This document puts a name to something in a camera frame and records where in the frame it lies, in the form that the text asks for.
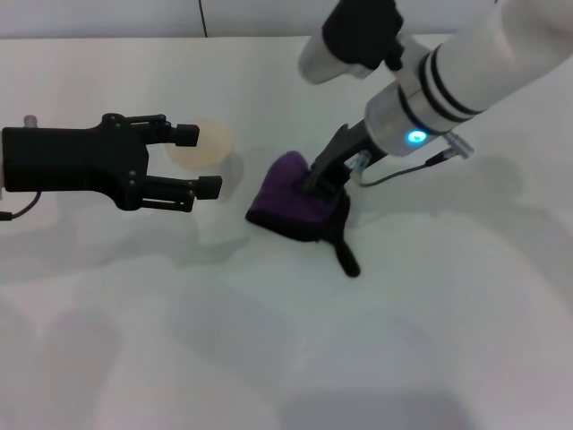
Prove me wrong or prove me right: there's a purple rag with black trim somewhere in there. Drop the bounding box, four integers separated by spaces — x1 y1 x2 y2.
244 150 362 278

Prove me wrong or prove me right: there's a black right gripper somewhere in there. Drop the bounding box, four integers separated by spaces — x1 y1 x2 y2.
298 120 389 201

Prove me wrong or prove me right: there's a right wrist camera housing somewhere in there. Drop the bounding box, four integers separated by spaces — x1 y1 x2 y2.
298 0 406 86

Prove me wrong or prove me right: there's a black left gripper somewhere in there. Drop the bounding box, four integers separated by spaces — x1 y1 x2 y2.
2 112 224 213

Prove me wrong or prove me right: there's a right arm gray cable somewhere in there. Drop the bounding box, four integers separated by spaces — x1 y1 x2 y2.
347 132 476 189

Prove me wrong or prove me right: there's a left arm dark cable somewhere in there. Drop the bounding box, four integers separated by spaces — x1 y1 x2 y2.
0 191 42 222

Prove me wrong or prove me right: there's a white paper cup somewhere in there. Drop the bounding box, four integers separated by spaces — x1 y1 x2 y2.
163 116 245 203

